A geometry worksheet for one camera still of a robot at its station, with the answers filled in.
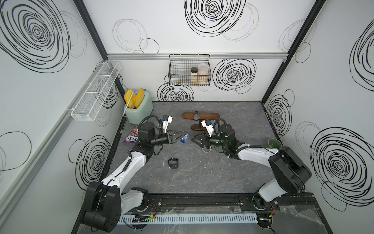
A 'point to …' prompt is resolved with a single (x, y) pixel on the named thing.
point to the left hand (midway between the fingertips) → (183, 135)
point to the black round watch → (173, 163)
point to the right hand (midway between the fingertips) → (193, 139)
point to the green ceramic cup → (274, 143)
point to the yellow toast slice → (138, 99)
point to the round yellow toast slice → (127, 95)
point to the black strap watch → (196, 116)
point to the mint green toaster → (135, 115)
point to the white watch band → (211, 148)
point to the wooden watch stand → (203, 116)
